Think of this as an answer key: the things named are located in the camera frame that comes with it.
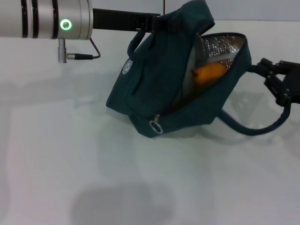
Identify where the black cable silver connector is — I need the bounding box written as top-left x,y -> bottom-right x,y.
58,38 -> 102,63

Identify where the orange pear with stem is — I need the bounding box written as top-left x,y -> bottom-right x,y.
192,62 -> 227,86

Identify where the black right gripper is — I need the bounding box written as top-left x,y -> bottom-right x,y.
255,58 -> 300,107

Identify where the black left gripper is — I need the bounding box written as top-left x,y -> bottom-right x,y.
92,8 -> 181,33

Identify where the dark teal lunch bag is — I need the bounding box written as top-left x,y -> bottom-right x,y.
105,0 -> 292,139

